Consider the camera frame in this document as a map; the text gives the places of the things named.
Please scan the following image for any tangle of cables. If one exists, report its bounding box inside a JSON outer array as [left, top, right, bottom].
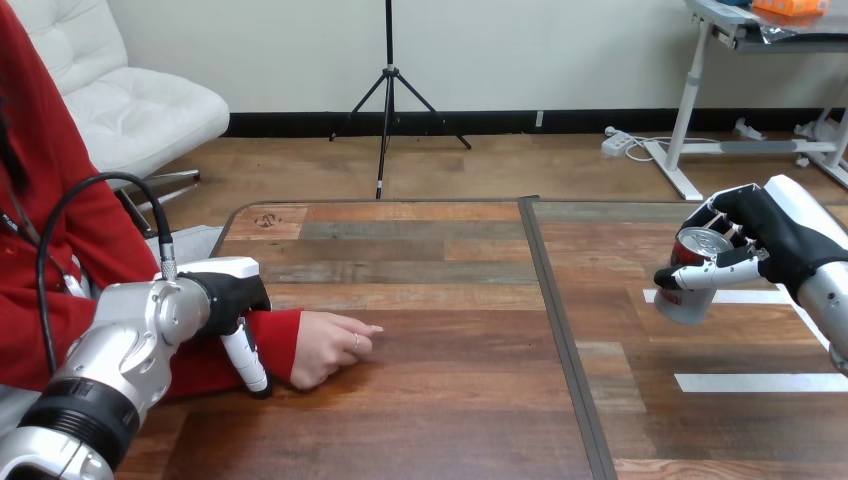
[[623, 135, 704, 164]]

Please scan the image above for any orange thing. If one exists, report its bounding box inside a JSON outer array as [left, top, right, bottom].
[[752, 0, 831, 18]]

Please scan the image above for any white desk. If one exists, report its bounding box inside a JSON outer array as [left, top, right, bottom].
[[643, 0, 848, 202]]

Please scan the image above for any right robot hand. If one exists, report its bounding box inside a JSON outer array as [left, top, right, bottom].
[[653, 174, 848, 306]]

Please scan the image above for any black tripod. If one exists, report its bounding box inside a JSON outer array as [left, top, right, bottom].
[[328, 0, 473, 201]]

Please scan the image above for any white cushioned chair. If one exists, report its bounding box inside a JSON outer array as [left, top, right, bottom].
[[7, 0, 231, 237]]

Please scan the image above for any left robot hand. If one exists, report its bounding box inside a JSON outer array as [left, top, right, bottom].
[[176, 256, 274, 401]]

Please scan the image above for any white power strip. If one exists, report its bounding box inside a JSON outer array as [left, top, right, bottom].
[[600, 127, 635, 158]]

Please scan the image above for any red and white drink can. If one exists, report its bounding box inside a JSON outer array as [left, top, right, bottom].
[[653, 227, 735, 327]]

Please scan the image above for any person's hand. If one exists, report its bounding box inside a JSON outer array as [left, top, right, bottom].
[[289, 310, 386, 391]]

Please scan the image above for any person's body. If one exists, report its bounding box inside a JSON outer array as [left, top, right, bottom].
[[0, 0, 224, 435]]

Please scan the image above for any person's forearm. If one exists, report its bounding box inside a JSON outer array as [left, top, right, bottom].
[[166, 308, 304, 400]]

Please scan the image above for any black cable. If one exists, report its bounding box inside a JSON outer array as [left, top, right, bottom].
[[35, 172, 179, 376]]

